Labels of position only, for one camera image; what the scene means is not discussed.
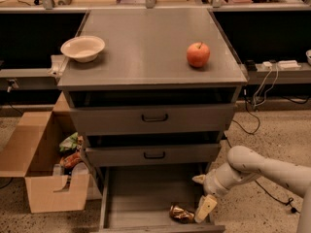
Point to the crushed orange soda can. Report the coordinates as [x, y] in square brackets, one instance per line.
[181, 215]

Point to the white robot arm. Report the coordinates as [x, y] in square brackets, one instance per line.
[244, 165]

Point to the grey top drawer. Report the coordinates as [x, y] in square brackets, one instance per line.
[152, 119]

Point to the grey drawer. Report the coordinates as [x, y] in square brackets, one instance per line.
[152, 119]
[152, 155]
[138, 199]

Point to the grey bottom drawer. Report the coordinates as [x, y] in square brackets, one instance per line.
[138, 199]

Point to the grey drawer cabinet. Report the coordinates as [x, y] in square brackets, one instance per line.
[145, 64]

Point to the grey middle drawer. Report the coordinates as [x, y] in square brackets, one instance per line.
[152, 155]

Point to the red apple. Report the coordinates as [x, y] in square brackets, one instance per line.
[198, 54]

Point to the orange snack bag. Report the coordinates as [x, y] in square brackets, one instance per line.
[71, 160]

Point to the green snack bag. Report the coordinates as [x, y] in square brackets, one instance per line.
[70, 143]

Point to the white power strip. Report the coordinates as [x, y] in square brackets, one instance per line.
[288, 65]

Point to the open cardboard box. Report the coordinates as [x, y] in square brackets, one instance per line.
[31, 153]

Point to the white paper bowl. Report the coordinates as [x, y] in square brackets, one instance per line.
[83, 48]

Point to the white device beside cabinet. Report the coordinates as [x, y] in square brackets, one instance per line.
[58, 66]

